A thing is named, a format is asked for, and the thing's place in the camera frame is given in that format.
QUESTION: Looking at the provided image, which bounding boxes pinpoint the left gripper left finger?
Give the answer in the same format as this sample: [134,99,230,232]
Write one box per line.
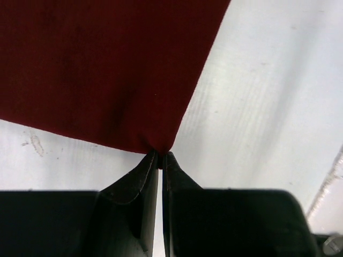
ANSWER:
[1,152,158,256]

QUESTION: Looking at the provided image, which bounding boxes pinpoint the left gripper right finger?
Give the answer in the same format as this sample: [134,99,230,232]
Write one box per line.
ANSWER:
[162,153,319,256]

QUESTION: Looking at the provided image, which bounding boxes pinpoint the maroon t shirt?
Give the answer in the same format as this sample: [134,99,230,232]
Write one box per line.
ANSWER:
[1,1,229,154]

